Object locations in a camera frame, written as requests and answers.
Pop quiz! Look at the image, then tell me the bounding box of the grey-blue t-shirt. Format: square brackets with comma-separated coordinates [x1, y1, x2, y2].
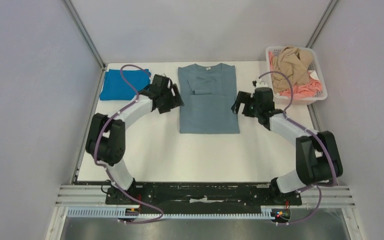
[177, 63, 240, 135]

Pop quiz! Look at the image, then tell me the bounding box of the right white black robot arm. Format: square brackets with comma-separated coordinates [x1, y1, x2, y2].
[231, 87, 343, 204]

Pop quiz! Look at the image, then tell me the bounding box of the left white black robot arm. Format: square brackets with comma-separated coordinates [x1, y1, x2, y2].
[85, 74, 184, 204]

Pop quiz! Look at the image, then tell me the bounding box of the folded bright blue t-shirt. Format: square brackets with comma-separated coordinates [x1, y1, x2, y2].
[99, 69, 151, 101]

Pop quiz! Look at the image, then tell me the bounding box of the pink t-shirt in basket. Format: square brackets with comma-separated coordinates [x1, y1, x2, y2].
[267, 47, 323, 101]

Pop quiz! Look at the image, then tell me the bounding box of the beige t-shirt in basket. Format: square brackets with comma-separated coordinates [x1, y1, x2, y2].
[270, 46, 314, 93]

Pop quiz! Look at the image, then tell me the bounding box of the white plastic laundry basket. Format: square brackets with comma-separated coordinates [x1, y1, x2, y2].
[265, 46, 328, 105]

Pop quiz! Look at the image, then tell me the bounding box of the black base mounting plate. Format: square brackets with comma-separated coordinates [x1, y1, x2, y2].
[105, 181, 303, 208]

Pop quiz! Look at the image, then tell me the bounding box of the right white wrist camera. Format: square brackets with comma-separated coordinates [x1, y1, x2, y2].
[252, 77, 269, 89]

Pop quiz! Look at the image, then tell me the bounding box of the right aluminium corner post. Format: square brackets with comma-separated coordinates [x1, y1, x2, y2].
[305, 0, 340, 49]

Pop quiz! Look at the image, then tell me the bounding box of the aluminium corner post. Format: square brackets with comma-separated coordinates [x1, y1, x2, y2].
[62, 0, 106, 70]
[305, 0, 340, 49]

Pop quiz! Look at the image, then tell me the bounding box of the white slotted cable duct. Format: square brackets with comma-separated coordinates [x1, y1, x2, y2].
[67, 207, 291, 221]

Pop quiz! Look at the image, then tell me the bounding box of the left aluminium corner post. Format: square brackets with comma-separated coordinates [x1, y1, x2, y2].
[62, 0, 106, 70]

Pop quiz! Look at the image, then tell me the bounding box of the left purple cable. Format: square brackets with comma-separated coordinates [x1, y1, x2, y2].
[92, 64, 165, 225]

